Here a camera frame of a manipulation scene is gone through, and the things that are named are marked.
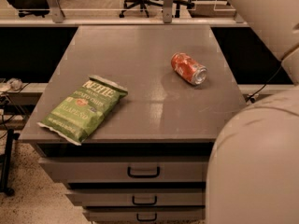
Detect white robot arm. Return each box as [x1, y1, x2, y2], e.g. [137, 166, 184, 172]
[206, 0, 299, 224]

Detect red soda can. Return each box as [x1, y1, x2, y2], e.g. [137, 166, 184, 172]
[171, 52, 207, 86]

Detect grey drawer cabinet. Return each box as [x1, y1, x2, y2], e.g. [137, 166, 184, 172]
[21, 25, 245, 224]

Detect green jalapeno chip bag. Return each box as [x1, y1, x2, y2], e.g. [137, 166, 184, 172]
[38, 75, 128, 146]

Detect black office chair centre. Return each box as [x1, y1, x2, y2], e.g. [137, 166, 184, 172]
[119, 0, 194, 18]

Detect cluttered side shelf left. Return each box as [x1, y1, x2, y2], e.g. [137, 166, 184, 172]
[0, 78, 47, 116]

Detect black stand leg left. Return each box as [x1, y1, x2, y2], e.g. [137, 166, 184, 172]
[0, 129, 20, 196]

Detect top drawer black handle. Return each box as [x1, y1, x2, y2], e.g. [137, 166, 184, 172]
[127, 167, 161, 178]

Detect drawer black handle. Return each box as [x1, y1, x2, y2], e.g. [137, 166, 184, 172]
[135, 214, 157, 222]
[127, 167, 161, 178]
[132, 196, 158, 206]

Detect middle drawer black handle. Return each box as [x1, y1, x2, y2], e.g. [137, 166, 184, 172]
[132, 196, 158, 206]

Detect bottom drawer black handle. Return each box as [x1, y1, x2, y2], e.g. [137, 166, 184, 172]
[135, 214, 157, 222]

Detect black cable right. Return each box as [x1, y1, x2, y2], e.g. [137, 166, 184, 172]
[245, 66, 282, 104]

